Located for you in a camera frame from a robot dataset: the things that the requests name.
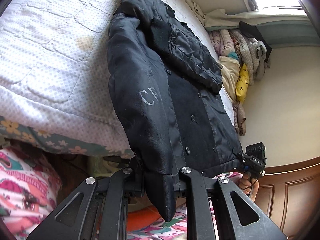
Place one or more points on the yellow patterned cloth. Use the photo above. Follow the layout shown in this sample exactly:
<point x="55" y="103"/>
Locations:
<point x="242" y="84"/>

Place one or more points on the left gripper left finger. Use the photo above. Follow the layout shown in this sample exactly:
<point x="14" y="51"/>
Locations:
<point x="96" y="209"/>

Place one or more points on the black camera box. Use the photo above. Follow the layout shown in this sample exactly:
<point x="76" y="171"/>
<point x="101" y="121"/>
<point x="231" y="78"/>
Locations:
<point x="257" y="150"/>

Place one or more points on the black cloth on pile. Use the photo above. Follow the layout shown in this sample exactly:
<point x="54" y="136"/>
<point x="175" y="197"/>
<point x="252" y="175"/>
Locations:
<point x="253" y="32"/>

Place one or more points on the person's right hand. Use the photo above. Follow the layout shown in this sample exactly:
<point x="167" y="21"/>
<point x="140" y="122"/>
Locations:
<point x="249" y="186"/>

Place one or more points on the pile of folded clothes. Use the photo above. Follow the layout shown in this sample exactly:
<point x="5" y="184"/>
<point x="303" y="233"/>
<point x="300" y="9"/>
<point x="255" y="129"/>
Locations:
<point x="233" y="50"/>

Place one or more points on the black padded jacket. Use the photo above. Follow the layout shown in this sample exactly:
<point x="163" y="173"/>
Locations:
<point x="164" y="87"/>

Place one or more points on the brown wooden wardrobe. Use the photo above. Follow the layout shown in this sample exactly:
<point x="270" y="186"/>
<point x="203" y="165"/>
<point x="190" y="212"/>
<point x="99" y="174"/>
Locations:
<point x="289" y="196"/>

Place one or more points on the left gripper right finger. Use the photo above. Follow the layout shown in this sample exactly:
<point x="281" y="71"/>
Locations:
<point x="218" y="209"/>

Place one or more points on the white quilted mattress cover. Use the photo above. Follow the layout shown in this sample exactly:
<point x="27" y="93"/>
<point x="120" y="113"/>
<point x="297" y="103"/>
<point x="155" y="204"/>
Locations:
<point x="54" y="73"/>

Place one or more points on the floral bed sheet edge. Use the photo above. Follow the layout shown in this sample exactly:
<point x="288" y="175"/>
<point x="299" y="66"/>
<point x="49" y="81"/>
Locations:
<point x="55" y="143"/>

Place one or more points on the pink floral pajama clothing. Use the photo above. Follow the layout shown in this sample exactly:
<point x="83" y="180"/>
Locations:
<point x="29" y="188"/>

